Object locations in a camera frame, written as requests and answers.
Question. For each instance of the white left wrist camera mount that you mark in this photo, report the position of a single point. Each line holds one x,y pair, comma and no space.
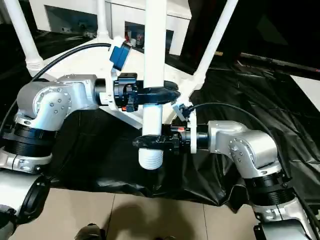
118,55

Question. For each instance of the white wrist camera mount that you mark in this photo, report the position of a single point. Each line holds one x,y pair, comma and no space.
192,130
118,55

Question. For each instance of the long black bar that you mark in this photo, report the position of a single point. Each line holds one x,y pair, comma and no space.
280,63

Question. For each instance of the white glass-door cabinet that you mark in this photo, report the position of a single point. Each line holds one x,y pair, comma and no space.
75,10

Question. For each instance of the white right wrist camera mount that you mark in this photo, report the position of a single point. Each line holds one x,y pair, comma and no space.
192,130

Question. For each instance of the black table mat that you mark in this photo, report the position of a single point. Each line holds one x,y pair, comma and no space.
250,100

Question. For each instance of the white plastic table top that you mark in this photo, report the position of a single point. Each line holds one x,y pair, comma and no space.
82,65

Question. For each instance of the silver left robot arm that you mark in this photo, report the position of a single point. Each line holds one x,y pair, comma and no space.
55,97

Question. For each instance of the white flat panel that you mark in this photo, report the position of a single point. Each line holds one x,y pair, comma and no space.
310,90

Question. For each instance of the small yellow label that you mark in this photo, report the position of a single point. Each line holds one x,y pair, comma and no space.
219,53

